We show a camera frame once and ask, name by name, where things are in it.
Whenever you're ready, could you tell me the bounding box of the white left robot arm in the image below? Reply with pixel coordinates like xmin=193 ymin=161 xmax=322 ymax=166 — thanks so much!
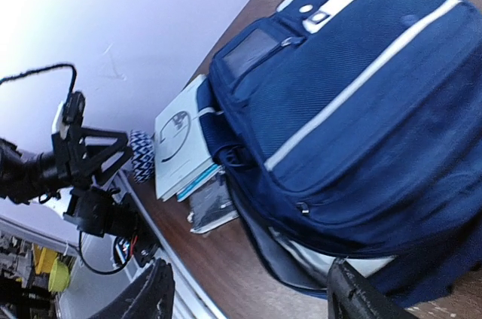
xmin=1 ymin=92 xmax=160 ymax=266

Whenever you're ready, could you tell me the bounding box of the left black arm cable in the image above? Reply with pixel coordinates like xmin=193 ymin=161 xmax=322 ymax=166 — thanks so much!
xmin=0 ymin=62 xmax=78 ymax=102

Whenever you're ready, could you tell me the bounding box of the black notebook under books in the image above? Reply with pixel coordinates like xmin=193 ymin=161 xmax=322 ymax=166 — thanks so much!
xmin=188 ymin=174 xmax=238 ymax=235

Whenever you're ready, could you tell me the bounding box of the green object outside workspace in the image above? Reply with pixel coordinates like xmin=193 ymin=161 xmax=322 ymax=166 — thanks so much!
xmin=47 ymin=258 xmax=70 ymax=293

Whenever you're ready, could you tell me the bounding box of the blue illustrated book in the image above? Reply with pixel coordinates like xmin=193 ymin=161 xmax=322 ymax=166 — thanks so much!
xmin=176 ymin=164 xmax=221 ymax=202

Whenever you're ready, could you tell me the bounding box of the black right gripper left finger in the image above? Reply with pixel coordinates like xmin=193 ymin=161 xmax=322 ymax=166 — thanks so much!
xmin=90 ymin=259 xmax=175 ymax=319

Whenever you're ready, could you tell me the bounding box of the front metal rail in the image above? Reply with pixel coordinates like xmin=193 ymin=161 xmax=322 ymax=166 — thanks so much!
xmin=112 ymin=172 xmax=227 ymax=318

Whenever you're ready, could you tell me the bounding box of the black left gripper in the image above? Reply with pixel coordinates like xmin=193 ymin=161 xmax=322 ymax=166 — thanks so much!
xmin=52 ymin=125 xmax=133 ymax=187

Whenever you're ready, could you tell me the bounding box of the red patterned bowl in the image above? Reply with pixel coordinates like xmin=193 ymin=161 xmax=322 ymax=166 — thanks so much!
xmin=129 ymin=130 xmax=155 ymax=184

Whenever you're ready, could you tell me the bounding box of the navy blue student backpack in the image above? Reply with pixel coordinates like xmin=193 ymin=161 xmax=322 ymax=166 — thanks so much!
xmin=197 ymin=0 xmax=481 ymax=307

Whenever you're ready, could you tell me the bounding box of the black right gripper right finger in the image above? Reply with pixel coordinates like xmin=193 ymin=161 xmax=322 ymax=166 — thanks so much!
xmin=328 ymin=258 xmax=416 ymax=319

